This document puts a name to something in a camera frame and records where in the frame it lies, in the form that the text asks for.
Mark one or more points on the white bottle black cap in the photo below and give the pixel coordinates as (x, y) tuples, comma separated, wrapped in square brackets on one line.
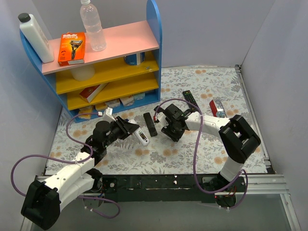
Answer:
[(35, 36)]

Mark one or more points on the large black remote control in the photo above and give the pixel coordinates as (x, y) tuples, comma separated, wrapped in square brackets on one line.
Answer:
[(189, 98)]

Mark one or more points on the blue pink yellow shelf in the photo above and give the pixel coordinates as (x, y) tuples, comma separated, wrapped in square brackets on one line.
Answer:
[(122, 79)]

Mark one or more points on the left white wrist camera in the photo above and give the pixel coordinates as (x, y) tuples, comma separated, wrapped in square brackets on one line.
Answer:
[(106, 115)]

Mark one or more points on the red white carton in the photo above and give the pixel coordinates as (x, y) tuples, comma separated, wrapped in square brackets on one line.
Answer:
[(89, 93)]

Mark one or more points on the short black remote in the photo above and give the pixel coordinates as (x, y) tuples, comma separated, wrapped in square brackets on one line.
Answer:
[(150, 124)]

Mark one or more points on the white jar on shelf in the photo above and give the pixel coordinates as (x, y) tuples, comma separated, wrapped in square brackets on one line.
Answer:
[(83, 73)]

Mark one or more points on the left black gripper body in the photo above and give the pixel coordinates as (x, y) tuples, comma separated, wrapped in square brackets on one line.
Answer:
[(125, 125)]

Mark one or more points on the orange razor box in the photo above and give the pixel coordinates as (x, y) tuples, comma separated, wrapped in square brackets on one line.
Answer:
[(72, 49)]

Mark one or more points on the blue white can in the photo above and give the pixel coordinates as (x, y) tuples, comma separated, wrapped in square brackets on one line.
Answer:
[(135, 59)]

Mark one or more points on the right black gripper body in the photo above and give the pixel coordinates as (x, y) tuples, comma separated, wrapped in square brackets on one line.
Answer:
[(171, 130)]

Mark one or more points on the red toothpaste box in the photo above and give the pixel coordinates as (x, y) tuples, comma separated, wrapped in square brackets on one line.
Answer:
[(217, 108)]

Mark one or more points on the clear plastic water bottle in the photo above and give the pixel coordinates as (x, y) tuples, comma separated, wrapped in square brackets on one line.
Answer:
[(92, 24)]

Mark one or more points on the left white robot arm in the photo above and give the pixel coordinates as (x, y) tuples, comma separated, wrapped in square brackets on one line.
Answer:
[(46, 199)]

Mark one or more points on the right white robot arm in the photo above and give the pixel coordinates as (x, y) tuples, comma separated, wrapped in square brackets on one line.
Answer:
[(237, 136)]

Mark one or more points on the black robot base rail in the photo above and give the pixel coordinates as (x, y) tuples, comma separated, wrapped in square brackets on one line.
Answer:
[(166, 188)]

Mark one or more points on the yellow box bottom shelf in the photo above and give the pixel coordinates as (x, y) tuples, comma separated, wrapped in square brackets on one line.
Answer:
[(85, 113)]

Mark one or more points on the white soap boxes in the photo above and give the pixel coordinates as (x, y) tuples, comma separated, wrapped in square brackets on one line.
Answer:
[(124, 101)]

